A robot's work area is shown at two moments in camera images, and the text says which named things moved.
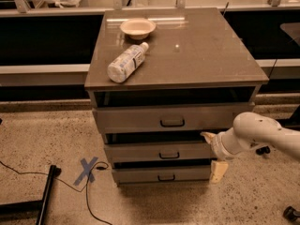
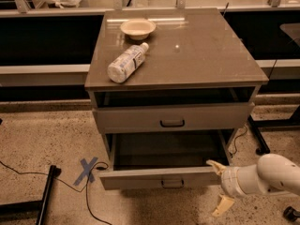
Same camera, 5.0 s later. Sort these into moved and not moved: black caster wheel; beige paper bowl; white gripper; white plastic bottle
Moved: white gripper
Not moved: beige paper bowl; black caster wheel; white plastic bottle
